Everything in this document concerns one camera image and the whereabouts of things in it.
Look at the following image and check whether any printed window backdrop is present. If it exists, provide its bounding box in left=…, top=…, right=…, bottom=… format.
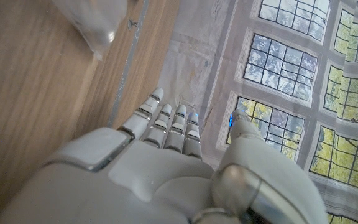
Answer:
left=157, top=0, right=358, bottom=224

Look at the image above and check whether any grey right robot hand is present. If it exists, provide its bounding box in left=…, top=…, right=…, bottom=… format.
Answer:
left=0, top=86, right=329, bottom=224

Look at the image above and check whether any clear glass cup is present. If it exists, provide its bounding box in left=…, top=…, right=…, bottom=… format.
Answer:
left=50, top=0, right=129, bottom=60

